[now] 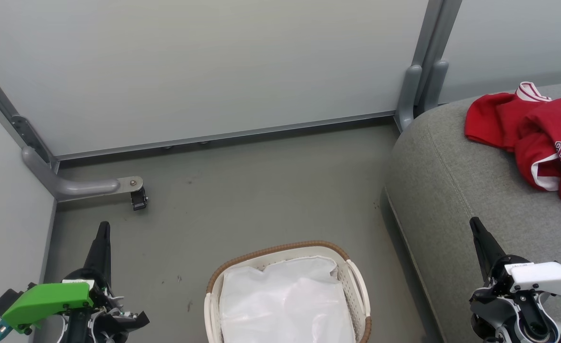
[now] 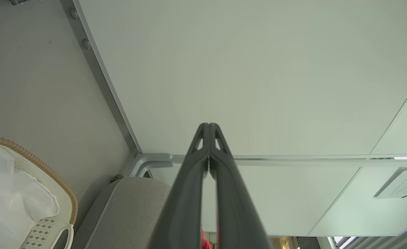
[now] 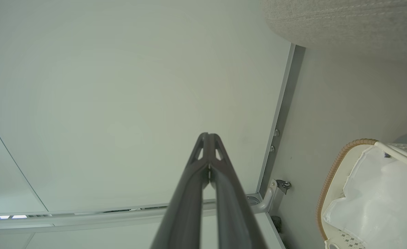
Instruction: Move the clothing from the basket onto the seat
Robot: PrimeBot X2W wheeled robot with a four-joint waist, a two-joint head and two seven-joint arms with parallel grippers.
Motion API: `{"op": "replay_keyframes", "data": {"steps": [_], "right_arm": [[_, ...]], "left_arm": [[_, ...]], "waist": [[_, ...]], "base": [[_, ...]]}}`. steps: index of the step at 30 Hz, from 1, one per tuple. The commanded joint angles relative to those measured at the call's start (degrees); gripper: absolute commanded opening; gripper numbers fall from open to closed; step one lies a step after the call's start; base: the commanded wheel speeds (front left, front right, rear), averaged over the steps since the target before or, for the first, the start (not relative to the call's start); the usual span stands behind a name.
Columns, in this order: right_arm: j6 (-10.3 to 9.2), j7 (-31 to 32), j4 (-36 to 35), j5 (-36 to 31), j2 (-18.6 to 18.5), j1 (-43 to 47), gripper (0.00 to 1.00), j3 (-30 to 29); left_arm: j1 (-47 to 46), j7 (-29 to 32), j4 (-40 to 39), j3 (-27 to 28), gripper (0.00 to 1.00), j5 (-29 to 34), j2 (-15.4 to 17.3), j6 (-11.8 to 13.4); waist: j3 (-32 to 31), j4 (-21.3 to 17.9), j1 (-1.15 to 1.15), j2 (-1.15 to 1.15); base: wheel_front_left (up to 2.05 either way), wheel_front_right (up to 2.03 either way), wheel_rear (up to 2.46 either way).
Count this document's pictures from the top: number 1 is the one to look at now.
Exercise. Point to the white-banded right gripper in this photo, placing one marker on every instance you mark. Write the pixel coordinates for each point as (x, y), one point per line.
(542, 278)

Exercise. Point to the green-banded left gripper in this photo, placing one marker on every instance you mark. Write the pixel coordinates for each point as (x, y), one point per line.
(47, 300)

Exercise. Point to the red Bulls jersey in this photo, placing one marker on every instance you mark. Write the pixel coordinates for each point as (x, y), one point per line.
(559, 138)

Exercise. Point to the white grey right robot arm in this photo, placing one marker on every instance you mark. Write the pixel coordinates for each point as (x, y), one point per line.
(518, 319)

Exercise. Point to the white laundry basket brown rim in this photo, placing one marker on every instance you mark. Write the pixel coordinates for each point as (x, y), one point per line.
(356, 290)

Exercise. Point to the white cloth in basket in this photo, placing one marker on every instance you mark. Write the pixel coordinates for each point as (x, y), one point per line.
(285, 305)

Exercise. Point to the black caster wheel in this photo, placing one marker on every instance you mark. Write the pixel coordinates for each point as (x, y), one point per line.
(139, 200)

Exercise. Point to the grey fabric sofa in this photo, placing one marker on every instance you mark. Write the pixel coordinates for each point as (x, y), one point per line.
(452, 190)

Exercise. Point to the grey partition support foot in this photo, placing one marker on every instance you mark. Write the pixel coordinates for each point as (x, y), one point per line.
(73, 186)

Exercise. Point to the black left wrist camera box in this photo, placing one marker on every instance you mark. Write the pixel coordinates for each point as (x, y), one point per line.
(6, 302)

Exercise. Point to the grey slanted partition frame post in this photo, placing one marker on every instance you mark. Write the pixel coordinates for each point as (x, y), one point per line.
(9, 114)

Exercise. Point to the grey partition bottom rail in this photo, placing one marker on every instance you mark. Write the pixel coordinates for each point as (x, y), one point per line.
(223, 136)

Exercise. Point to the grey partition corner post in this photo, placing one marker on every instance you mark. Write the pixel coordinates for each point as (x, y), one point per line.
(423, 66)

